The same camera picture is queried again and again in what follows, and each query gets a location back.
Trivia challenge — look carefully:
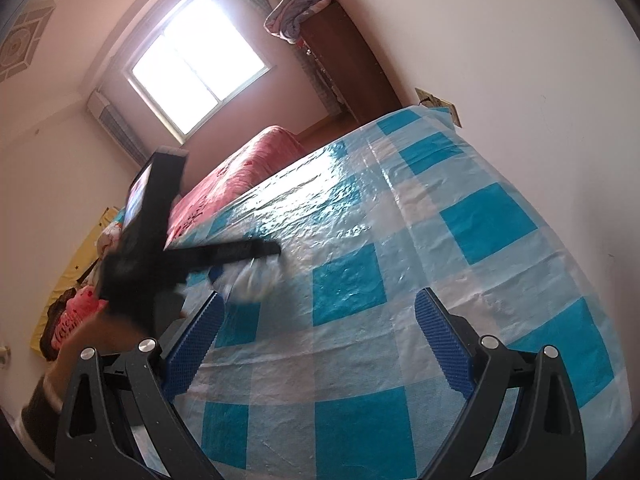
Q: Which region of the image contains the yellow headboard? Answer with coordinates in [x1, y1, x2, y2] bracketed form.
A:
[29, 207, 121, 356]

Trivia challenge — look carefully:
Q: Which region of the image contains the checked curtain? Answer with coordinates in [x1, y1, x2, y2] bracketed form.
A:
[212, 0, 358, 123]

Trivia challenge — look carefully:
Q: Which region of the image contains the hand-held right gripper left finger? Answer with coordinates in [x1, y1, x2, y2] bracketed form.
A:
[54, 290, 226, 480]

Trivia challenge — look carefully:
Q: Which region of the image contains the crushed white plastic bottle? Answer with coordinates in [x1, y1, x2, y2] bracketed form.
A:
[207, 255, 281, 303]

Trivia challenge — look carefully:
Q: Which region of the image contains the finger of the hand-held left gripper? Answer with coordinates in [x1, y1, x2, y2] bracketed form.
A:
[165, 239, 282, 277]

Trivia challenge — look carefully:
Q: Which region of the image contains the folded patterned blanket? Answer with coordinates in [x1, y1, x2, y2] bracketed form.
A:
[264, 0, 333, 45]

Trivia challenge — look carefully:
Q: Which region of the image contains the blue white checked tablecloth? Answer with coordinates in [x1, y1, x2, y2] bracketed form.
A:
[127, 106, 633, 480]

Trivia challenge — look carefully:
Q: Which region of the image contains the pink pillow with script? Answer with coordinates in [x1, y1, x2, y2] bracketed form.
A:
[50, 285, 108, 356]

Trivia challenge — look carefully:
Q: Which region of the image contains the bed with pink bedspread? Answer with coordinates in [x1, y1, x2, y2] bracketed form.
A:
[165, 126, 308, 253]

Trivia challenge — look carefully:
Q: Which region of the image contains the large bright window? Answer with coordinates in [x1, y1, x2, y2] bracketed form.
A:
[122, 0, 273, 138]

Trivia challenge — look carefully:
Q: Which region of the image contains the beige wall socket plate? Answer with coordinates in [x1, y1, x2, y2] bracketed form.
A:
[415, 86, 461, 128]

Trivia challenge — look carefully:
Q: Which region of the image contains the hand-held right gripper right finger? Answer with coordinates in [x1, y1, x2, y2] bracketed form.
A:
[414, 287, 587, 480]

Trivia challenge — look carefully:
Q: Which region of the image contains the covered standing air conditioner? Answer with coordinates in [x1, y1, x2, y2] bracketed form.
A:
[87, 89, 153, 166]

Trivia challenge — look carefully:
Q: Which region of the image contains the brown wooden cabinet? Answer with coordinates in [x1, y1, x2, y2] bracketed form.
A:
[295, 2, 406, 126]

